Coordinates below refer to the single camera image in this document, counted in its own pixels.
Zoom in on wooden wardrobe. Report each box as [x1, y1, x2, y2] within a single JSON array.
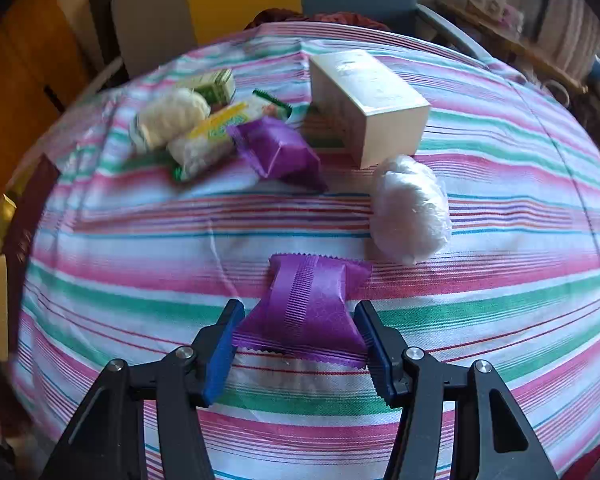
[[0, 0, 96, 241]]

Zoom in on green-edged clear packet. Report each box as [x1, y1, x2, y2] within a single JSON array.
[[245, 89, 295, 123]]

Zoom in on wooden side desk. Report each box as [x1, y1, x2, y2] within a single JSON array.
[[430, 0, 591, 96]]

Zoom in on purple snack packet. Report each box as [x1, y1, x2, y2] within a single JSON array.
[[226, 116, 329, 193], [231, 253, 373, 367]]

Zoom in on striped tablecloth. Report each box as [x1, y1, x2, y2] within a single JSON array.
[[10, 20, 600, 480]]

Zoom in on white round item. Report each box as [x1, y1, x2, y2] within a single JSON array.
[[130, 87, 213, 153]]

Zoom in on white plastic-wrapped ball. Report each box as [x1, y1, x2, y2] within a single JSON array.
[[370, 154, 451, 267]]

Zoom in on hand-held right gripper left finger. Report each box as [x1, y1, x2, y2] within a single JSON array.
[[40, 299, 246, 480]]

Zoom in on dark red cloth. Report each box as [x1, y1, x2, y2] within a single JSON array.
[[245, 7, 386, 32]]

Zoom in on green and beige box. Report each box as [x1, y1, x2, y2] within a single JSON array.
[[175, 68, 237, 106]]

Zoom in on large white box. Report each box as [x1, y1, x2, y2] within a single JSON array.
[[309, 50, 432, 170]]

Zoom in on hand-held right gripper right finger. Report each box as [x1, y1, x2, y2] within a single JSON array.
[[354, 300, 561, 480]]

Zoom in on pink checked curtain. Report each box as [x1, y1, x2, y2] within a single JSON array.
[[537, 0, 600, 86]]

